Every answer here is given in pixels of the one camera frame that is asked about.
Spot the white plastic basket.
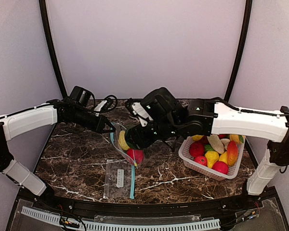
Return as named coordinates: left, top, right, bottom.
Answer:
left=178, top=137, right=245, bottom=181

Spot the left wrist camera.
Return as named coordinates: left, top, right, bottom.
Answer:
left=93, top=95, right=118, bottom=114

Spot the black front rail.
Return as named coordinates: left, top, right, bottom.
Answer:
left=34, top=189, right=274, bottom=218

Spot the yellow toy lemon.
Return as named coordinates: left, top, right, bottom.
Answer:
left=219, top=152, right=228, bottom=165

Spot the small clear zip bag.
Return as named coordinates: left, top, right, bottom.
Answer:
left=103, top=159, right=135, bottom=200

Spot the black corner frame post right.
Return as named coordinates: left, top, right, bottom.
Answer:
left=224, top=0, right=253, bottom=102

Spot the red toy apple large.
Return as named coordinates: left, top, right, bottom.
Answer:
left=127, top=149, right=144, bottom=164

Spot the black corner frame post left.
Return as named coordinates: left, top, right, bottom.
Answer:
left=39, top=0, right=67, bottom=98

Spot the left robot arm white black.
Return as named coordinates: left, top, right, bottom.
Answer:
left=0, top=86, right=118, bottom=197

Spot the yellow toy pear with leaf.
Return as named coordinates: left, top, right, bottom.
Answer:
left=229, top=134, right=245, bottom=144

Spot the red toy fruit front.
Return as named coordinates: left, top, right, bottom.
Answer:
left=212, top=161, right=229, bottom=175

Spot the black corner frame post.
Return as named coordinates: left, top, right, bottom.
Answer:
left=224, top=0, right=253, bottom=102
left=39, top=0, right=67, bottom=98

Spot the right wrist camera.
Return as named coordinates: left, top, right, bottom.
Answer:
left=125, top=98, right=153, bottom=127

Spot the red toy fruit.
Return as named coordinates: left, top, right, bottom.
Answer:
left=212, top=161, right=229, bottom=175
left=189, top=141, right=205, bottom=157

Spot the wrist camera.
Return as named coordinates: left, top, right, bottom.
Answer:
left=125, top=98, right=153, bottom=127
left=93, top=95, right=118, bottom=114

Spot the white slotted cable duct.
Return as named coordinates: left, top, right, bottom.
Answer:
left=21, top=206, right=221, bottom=231

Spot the orange toy carrot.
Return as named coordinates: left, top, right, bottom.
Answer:
left=227, top=141, right=238, bottom=166

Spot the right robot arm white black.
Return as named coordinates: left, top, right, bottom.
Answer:
left=125, top=87, right=289, bottom=196

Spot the large clear zip bag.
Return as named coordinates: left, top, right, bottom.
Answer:
left=110, top=123, right=145, bottom=168

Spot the red toy fruit left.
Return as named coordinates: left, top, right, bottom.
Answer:
left=189, top=141, right=205, bottom=157

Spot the dark green toy pepper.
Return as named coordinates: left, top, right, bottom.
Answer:
left=125, top=130, right=138, bottom=149

